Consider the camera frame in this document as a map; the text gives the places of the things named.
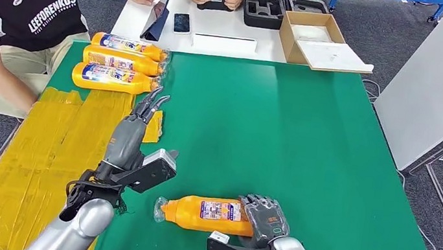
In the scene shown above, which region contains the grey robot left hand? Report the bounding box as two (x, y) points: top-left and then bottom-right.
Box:
(102, 79), (172, 177)

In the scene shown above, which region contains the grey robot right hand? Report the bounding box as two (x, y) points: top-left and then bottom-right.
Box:
(231, 192), (295, 250)

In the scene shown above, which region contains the orange detergent bottle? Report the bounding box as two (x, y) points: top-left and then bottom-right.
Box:
(69, 60), (165, 100)
(80, 43), (168, 79)
(89, 30), (172, 65)
(152, 188), (259, 239)

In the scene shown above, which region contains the tablet in blue case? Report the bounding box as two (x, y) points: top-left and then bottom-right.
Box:
(139, 0), (173, 44)

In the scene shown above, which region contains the black equipment case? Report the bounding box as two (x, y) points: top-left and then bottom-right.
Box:
(238, 0), (291, 32)

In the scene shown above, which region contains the white table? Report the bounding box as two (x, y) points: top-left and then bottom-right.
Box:
(109, 0), (373, 79)

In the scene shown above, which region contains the black phone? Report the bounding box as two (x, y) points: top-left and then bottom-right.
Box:
(171, 11), (194, 36)

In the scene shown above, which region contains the flat white box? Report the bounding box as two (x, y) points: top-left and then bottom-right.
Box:
(190, 30), (259, 58)

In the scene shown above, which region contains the cardboard box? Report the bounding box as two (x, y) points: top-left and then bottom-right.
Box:
(274, 6), (350, 71)

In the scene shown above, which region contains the grey case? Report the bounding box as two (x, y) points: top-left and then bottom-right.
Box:
(285, 0), (332, 17)

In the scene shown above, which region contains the white plastic bag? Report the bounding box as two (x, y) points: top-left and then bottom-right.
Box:
(290, 21), (336, 45)

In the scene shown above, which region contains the yellow tape patch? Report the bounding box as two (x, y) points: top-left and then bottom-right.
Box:
(0, 75), (168, 250)

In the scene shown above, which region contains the white board lid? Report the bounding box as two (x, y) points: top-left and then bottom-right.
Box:
(291, 36), (378, 80)

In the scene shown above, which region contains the white cabinet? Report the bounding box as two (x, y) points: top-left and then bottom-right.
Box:
(364, 8), (443, 177)

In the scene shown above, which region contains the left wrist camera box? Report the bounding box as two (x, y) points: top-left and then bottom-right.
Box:
(109, 142), (181, 199)

